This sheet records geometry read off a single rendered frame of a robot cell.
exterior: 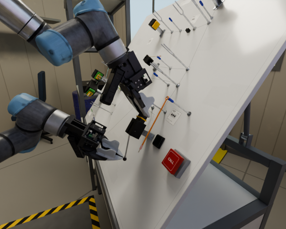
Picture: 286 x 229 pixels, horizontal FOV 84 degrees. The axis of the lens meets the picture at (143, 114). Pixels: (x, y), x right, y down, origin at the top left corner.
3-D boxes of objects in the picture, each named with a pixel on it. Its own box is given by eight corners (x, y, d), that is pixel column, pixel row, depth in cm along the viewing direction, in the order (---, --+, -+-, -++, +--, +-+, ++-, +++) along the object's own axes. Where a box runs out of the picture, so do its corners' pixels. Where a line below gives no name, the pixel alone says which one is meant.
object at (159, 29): (160, 27, 100) (150, 17, 95) (166, 30, 91) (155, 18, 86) (155, 34, 101) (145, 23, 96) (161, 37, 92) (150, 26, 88)
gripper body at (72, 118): (99, 146, 46) (60, 126, 44) (91, 158, 52) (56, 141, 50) (109, 127, 52) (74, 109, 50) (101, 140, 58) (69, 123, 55)
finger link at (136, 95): (147, 106, 50) (132, 82, 47) (144, 109, 49) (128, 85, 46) (141, 105, 54) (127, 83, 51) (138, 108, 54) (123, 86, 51)
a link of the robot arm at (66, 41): (49, 67, 45) (81, 48, 49) (61, 70, 37) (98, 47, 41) (27, 39, 40) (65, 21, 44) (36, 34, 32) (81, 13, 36)
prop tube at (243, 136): (246, 142, 71) (249, 75, 58) (240, 140, 73) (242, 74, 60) (251, 139, 72) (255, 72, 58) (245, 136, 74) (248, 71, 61)
